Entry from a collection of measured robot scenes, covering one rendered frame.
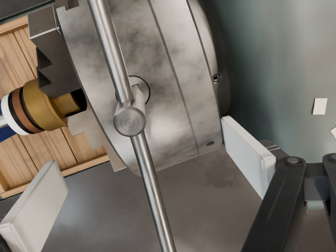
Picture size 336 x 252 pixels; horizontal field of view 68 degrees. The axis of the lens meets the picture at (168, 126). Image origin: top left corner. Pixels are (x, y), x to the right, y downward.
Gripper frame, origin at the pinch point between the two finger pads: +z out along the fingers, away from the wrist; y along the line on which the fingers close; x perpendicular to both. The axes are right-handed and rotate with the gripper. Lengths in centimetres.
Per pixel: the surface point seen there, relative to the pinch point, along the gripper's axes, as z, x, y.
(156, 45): 8.2, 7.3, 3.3
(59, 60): 15.7, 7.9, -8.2
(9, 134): 35.6, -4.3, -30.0
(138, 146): 0.9, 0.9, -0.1
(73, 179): 126, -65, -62
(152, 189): 0.4, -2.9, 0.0
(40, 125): 20.0, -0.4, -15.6
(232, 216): 120, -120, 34
